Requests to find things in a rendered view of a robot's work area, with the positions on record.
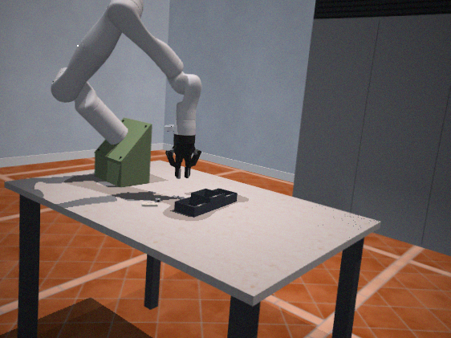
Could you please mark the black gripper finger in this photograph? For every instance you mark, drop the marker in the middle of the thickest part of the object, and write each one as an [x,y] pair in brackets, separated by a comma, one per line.
[178,161]
[191,161]

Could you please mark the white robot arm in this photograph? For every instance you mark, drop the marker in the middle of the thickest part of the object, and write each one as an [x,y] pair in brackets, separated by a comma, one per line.
[94,50]

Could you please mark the white domino tile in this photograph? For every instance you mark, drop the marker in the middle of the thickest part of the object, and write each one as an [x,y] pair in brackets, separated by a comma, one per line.
[150,204]

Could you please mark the dark grey rack of three labelled bins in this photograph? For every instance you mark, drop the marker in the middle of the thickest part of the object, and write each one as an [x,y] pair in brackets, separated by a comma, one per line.
[211,199]

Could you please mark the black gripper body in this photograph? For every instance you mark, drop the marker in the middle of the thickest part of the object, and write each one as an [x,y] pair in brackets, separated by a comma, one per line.
[183,142]

